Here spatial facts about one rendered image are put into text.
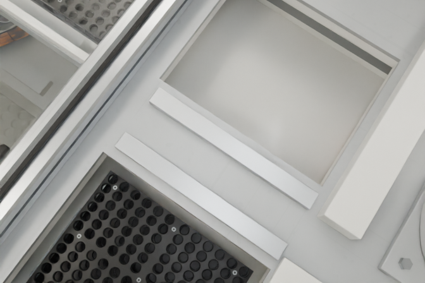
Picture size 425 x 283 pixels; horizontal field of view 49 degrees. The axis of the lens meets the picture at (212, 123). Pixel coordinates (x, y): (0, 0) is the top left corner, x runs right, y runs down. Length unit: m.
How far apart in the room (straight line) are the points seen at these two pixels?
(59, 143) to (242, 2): 0.39
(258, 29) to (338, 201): 0.33
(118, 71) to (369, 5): 0.34
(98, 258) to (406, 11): 0.51
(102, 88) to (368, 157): 0.32
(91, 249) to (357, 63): 0.48
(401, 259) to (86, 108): 0.40
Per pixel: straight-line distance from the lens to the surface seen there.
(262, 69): 0.73
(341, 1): 0.67
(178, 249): 0.60
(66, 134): 0.54
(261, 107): 0.71
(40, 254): 0.70
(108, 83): 0.55
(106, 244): 0.61
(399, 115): 0.59
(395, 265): 0.59
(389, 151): 0.57
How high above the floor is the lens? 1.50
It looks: 75 degrees down
